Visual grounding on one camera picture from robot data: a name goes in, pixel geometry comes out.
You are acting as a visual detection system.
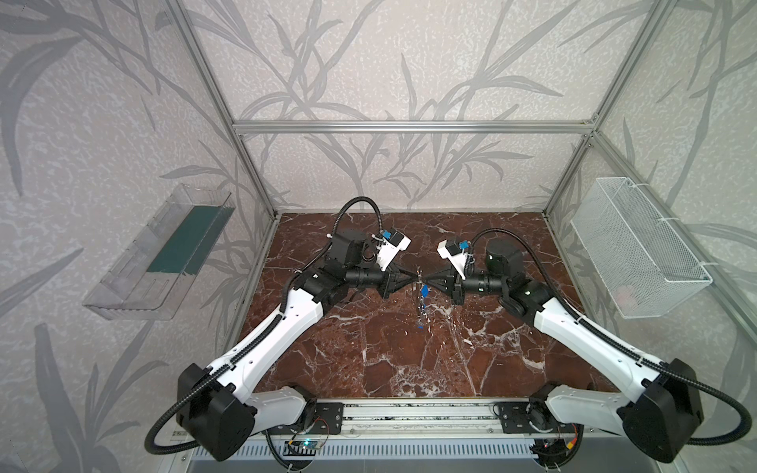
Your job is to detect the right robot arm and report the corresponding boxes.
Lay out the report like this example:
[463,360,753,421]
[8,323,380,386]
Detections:
[427,238,704,463]

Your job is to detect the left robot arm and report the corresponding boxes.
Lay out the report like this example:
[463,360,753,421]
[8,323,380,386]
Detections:
[175,229,414,461]

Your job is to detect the green circuit board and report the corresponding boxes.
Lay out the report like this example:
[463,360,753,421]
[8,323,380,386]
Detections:
[285,439,326,456]

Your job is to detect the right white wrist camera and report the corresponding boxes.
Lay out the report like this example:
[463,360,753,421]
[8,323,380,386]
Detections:
[437,238,470,280]

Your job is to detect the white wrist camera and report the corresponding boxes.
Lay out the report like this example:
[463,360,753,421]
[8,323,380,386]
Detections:
[373,228,411,272]
[437,238,470,280]

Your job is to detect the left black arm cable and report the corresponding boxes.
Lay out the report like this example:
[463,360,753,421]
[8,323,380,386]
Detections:
[144,196,384,456]

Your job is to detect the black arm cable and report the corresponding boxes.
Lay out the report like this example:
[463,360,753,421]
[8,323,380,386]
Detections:
[469,227,753,445]
[144,196,384,456]

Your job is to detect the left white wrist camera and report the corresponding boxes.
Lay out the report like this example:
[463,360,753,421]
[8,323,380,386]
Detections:
[373,228,411,272]

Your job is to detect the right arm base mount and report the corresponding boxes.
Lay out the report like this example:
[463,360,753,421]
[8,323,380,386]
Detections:
[493,400,575,436]

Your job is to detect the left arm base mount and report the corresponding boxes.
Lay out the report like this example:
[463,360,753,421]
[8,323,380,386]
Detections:
[290,401,345,435]

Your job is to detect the white wire mesh basket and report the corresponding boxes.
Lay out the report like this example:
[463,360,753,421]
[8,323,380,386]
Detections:
[571,177,713,319]

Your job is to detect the aluminium front rail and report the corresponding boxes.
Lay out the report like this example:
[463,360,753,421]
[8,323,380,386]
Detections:
[170,397,616,441]

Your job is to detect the aluminium frame crossbar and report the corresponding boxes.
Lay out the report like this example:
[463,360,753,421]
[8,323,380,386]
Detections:
[233,120,593,135]

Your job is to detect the clear plastic wall shelf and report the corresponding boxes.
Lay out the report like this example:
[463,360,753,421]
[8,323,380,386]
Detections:
[83,184,236,320]

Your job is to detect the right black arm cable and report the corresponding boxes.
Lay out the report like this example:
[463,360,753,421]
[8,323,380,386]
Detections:
[469,227,753,445]

